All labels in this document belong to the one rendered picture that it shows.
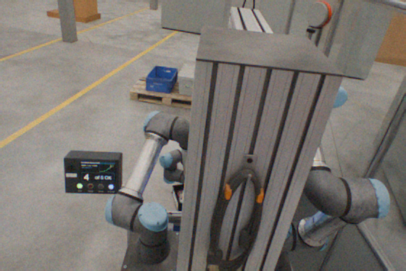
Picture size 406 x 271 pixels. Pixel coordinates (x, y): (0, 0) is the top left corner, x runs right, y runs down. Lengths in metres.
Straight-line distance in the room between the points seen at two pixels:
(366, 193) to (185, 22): 8.47
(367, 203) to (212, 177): 0.51
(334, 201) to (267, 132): 0.43
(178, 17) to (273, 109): 8.71
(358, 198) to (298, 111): 0.47
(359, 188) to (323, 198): 0.11
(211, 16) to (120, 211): 7.97
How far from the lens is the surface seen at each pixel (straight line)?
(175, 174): 1.70
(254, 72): 0.52
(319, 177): 0.96
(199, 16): 9.05
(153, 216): 1.26
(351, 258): 2.01
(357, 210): 1.00
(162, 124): 1.38
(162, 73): 5.42
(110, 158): 1.58
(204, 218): 0.72
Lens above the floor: 2.19
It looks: 31 degrees down
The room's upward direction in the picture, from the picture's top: 7 degrees clockwise
